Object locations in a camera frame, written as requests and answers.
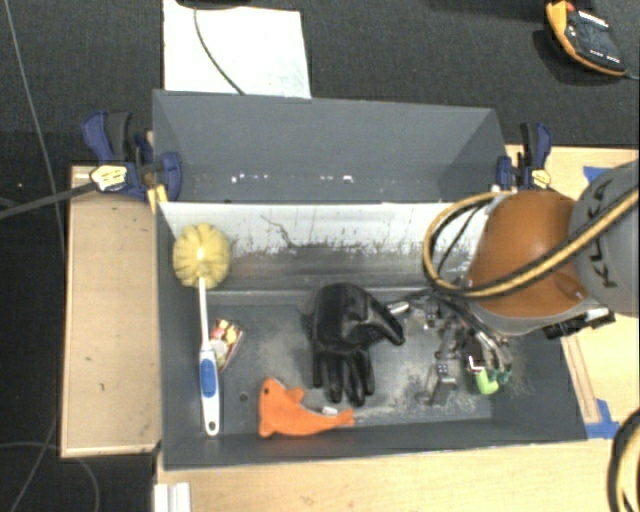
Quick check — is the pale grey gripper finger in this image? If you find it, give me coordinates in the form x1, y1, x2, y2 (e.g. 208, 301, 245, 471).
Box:
434, 363, 459, 407
417, 372, 440, 405

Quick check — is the black glove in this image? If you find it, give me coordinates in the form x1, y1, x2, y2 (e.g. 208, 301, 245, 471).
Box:
300, 282, 407, 408

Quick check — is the orange toy dolphin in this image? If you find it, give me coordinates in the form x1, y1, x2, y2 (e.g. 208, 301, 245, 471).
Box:
256, 376, 357, 440

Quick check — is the colourful printed packet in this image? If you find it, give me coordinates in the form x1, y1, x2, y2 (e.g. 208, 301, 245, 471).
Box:
208, 318, 245, 375

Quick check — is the grey metal bin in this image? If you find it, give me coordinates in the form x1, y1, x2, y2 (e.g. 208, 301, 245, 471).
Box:
151, 89, 589, 472

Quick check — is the pale wood board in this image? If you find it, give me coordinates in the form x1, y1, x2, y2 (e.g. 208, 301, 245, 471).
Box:
59, 164, 164, 459

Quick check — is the black cylinder on white bracket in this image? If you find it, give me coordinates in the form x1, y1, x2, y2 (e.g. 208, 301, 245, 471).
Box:
542, 307, 617, 342

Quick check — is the yellow brush with white handle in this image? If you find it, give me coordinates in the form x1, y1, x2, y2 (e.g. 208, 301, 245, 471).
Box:
171, 222, 233, 438

